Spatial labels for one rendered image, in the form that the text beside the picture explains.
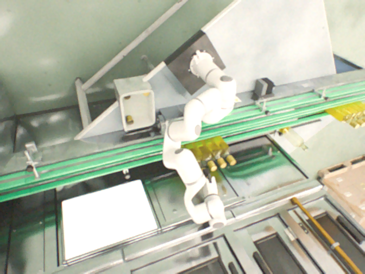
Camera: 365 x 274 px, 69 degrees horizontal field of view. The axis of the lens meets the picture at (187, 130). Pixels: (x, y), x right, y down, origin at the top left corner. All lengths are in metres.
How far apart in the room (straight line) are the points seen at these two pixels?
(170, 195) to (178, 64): 0.68
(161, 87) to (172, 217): 0.68
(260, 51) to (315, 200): 0.90
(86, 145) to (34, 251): 0.53
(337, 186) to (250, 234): 3.82
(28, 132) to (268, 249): 1.64
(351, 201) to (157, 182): 3.94
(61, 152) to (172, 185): 0.60
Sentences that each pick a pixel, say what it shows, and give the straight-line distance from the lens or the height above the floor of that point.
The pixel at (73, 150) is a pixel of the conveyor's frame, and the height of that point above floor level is 0.84.
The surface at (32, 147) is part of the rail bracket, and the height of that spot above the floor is 0.87.
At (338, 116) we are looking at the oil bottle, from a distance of 2.08.
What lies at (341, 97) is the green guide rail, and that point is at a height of 0.92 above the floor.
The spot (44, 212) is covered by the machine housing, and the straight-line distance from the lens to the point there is 1.57.
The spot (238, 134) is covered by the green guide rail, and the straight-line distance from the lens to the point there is 1.70.
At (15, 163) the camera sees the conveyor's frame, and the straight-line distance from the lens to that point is 1.54.
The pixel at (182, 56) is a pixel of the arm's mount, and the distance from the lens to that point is 1.37.
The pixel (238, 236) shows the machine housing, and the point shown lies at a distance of 1.39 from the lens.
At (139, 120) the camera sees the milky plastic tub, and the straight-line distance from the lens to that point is 1.50.
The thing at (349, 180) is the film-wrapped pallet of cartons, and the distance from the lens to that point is 5.35.
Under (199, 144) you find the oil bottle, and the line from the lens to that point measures 1.49.
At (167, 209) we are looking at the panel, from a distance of 1.39.
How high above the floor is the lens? 1.98
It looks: 45 degrees down
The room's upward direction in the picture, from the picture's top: 147 degrees clockwise
